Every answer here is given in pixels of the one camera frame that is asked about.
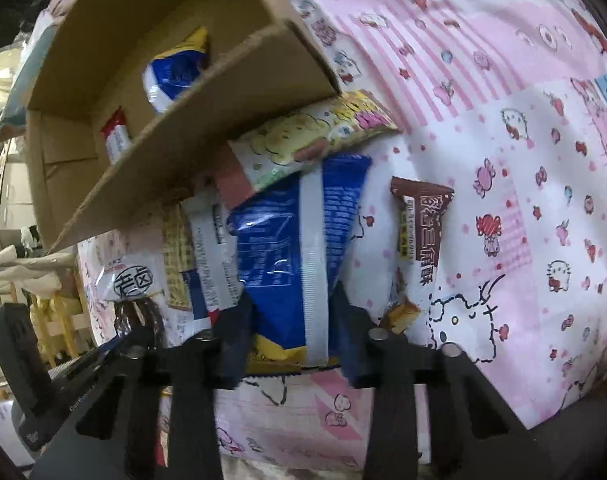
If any white blue snack packet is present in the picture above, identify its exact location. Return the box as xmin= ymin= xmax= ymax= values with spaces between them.
xmin=181 ymin=188 xmax=244 ymax=323

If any yellow checkered wafer packet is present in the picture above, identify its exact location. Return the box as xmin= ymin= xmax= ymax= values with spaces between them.
xmin=161 ymin=204 xmax=195 ymax=311

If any blue yellow snack bag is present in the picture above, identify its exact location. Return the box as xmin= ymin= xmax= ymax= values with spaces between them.
xmin=142 ymin=26 xmax=209 ymax=114
xmin=228 ymin=154 xmax=372 ymax=368

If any brown chocolate bar wrapper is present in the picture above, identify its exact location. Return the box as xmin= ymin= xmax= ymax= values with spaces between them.
xmin=383 ymin=177 xmax=454 ymax=335

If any red white snack bar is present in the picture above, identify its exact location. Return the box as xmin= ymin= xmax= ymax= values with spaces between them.
xmin=102 ymin=107 xmax=132 ymax=165

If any pompompurin yellow snack packet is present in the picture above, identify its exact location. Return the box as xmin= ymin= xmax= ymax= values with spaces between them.
xmin=214 ymin=90 xmax=400 ymax=209

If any dark chocolate clear packet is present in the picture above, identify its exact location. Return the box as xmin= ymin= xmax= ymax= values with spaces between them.
xmin=113 ymin=297 xmax=164 ymax=348

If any pink cartoon bed sheet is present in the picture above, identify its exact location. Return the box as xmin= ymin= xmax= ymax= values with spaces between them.
xmin=75 ymin=0 xmax=607 ymax=474

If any brown cardboard box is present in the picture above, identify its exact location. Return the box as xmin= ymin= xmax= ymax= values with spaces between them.
xmin=26 ymin=0 xmax=339 ymax=251

